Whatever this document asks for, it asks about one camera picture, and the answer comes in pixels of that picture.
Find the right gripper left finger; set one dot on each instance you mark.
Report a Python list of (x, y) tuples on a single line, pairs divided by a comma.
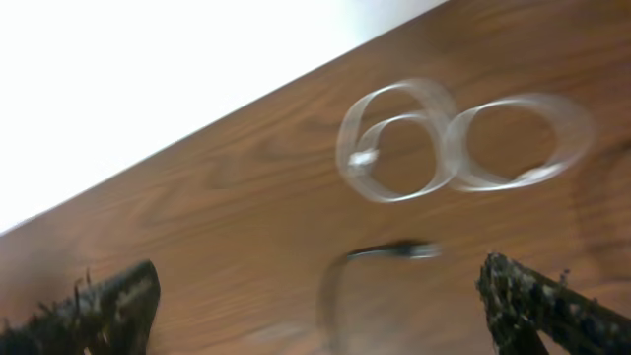
[(111, 317)]

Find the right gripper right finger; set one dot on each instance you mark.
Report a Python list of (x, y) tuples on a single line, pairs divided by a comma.
[(520, 304)]

